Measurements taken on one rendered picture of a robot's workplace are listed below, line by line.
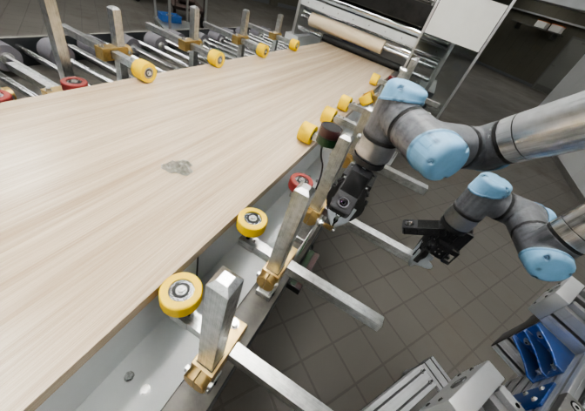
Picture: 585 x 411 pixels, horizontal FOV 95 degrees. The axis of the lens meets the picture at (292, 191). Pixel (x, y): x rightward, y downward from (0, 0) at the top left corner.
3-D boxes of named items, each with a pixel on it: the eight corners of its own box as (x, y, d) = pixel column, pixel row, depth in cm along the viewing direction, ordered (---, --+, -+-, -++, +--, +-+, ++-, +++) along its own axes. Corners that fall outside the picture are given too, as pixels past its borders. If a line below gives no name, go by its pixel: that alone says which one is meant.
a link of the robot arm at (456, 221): (452, 212, 68) (452, 196, 74) (441, 225, 71) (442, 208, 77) (481, 227, 67) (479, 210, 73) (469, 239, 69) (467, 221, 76)
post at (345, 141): (304, 245, 101) (356, 135, 71) (299, 252, 99) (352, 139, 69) (296, 240, 102) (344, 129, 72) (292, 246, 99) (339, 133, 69)
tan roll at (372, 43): (431, 73, 258) (439, 60, 250) (430, 76, 249) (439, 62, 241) (302, 22, 287) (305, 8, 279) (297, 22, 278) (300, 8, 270)
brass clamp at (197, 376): (246, 335, 61) (250, 326, 58) (205, 399, 51) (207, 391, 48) (225, 320, 62) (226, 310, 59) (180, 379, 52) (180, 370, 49)
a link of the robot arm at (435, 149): (500, 146, 40) (450, 111, 48) (446, 139, 36) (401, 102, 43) (465, 185, 45) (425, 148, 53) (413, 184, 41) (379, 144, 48)
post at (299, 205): (268, 301, 84) (317, 186, 54) (262, 310, 81) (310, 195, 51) (258, 295, 85) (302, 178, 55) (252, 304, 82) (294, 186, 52)
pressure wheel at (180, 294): (198, 294, 64) (200, 266, 56) (202, 328, 58) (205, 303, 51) (160, 301, 60) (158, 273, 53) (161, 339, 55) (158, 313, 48)
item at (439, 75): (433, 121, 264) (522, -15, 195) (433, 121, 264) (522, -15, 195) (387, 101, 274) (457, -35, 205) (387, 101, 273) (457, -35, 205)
